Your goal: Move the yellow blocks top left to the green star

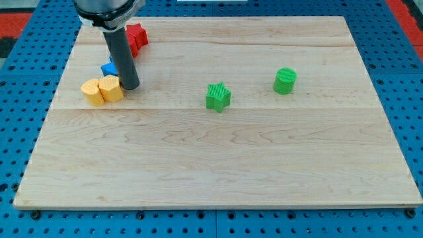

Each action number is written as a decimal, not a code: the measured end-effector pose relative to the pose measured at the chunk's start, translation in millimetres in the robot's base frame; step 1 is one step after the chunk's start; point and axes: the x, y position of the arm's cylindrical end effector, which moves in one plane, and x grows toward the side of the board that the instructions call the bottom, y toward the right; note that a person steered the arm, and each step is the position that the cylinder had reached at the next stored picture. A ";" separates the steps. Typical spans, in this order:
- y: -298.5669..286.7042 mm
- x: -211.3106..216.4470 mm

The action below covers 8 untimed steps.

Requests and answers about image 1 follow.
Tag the green star block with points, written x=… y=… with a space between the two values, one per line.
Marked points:
x=218 y=97

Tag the red block behind rod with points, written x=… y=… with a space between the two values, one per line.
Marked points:
x=133 y=45

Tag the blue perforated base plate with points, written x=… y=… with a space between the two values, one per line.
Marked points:
x=32 y=71

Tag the blue block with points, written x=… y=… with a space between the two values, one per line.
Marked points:
x=109 y=68

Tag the yellow hexagon block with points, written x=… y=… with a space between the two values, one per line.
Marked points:
x=110 y=88

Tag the light wooden board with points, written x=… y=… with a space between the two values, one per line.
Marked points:
x=327 y=144

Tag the yellow heart block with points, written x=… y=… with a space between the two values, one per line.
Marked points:
x=92 y=92

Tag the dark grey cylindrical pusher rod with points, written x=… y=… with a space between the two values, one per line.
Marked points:
x=121 y=53

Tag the red star block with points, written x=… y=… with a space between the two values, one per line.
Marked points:
x=139 y=34

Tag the green cylinder block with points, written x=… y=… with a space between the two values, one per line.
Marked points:
x=284 y=81

